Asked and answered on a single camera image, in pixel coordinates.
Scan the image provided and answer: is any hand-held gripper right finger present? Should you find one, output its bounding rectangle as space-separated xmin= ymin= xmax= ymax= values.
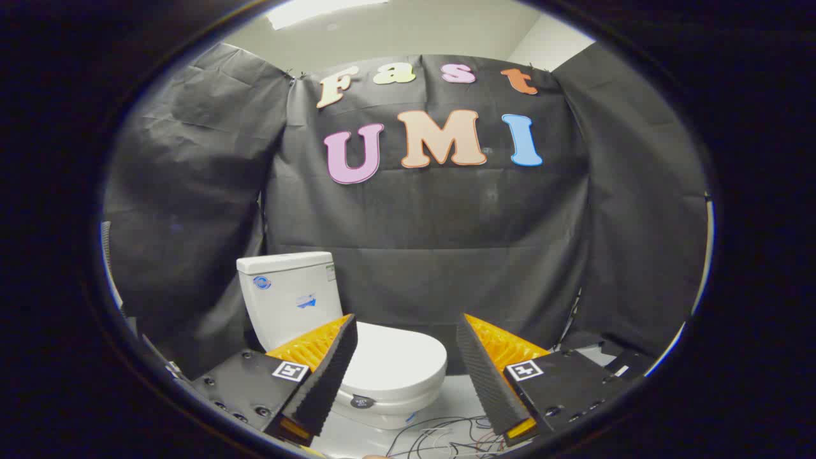
xmin=455 ymin=312 xmax=632 ymax=447

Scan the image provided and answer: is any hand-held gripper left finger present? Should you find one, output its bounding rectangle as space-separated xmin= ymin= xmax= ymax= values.
xmin=190 ymin=312 xmax=359 ymax=450

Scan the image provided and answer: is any white toilet lid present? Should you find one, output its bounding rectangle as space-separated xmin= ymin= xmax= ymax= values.
xmin=341 ymin=321 xmax=448 ymax=397

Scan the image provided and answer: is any white toilet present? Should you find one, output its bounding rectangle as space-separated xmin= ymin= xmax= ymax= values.
xmin=236 ymin=251 xmax=448 ymax=431

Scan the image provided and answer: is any black backdrop cloth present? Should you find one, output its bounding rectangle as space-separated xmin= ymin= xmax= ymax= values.
xmin=102 ymin=41 xmax=710 ymax=383

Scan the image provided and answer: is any tangle of thin floor cables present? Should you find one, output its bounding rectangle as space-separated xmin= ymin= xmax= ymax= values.
xmin=384 ymin=414 xmax=511 ymax=459

